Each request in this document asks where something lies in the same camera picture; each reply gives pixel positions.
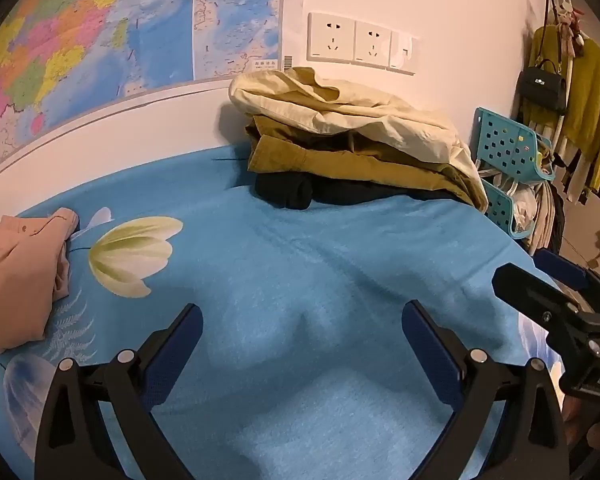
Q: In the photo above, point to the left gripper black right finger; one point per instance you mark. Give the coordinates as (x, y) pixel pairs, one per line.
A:
(530, 441)

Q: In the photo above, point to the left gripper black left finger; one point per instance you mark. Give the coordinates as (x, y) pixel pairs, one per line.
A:
(73, 439)

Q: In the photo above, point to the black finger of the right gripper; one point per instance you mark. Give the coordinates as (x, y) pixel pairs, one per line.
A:
(536, 299)
(562, 267)

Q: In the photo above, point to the cream beige jacket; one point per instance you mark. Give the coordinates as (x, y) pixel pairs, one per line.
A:
(301, 99)

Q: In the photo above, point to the person's right hand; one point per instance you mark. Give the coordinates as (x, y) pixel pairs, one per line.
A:
(576, 427)

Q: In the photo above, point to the teal perforated storage rack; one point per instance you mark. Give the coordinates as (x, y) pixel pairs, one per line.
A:
(511, 157)

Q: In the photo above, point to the yellow hanging cardigan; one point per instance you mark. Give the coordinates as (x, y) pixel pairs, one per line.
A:
(581, 126)

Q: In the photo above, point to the black handbag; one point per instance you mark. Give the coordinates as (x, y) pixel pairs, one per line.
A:
(543, 84)

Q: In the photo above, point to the pink folded garment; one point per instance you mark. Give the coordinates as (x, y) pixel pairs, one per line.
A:
(34, 272)

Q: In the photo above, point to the blue floral bed sheet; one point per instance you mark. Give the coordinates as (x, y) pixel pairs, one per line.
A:
(302, 371)

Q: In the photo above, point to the black folded garment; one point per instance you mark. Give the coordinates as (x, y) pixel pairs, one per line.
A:
(298, 190)

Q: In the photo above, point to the olive mustard garment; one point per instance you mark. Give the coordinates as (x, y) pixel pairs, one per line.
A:
(346, 156)

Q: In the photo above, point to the white wall switch plate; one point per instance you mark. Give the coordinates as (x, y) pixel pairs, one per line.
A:
(404, 53)

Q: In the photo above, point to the white wall socket middle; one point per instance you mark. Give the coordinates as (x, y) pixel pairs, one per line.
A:
(371, 45)

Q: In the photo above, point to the white wall socket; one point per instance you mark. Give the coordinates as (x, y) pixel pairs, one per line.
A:
(330, 38)
(371, 45)

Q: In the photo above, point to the white wall socket left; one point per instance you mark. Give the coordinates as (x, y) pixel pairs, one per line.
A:
(330, 38)

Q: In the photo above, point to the colourful wall map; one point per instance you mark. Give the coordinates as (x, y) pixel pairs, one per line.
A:
(60, 59)

